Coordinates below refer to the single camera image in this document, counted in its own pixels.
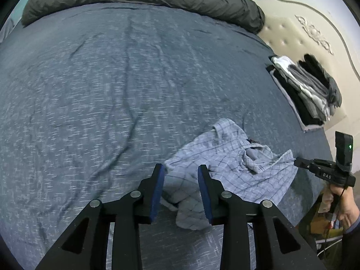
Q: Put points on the dark grey folded garment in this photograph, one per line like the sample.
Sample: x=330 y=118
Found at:
x=323 y=73

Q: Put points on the blue flecked bed cover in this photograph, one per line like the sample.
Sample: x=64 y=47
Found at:
x=98 y=90

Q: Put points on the person's right forearm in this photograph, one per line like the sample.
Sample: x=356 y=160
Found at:
x=352 y=242

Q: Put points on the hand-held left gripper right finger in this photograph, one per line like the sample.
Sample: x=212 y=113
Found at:
x=204 y=197

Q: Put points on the cream tufted headboard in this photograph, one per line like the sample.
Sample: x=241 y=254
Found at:
x=284 y=33

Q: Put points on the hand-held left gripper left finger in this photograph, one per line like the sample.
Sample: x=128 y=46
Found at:
x=157 y=194

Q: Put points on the person's right hand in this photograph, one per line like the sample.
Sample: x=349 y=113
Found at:
x=348 y=211

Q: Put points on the cardboard box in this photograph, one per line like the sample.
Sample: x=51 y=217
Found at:
x=320 y=223

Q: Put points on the light blue checked shirt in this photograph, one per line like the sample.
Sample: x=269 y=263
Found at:
x=242 y=174

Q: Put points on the white folded garment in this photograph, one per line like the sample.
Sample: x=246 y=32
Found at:
x=282 y=62

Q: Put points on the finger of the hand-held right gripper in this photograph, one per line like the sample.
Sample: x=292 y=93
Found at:
x=302 y=163

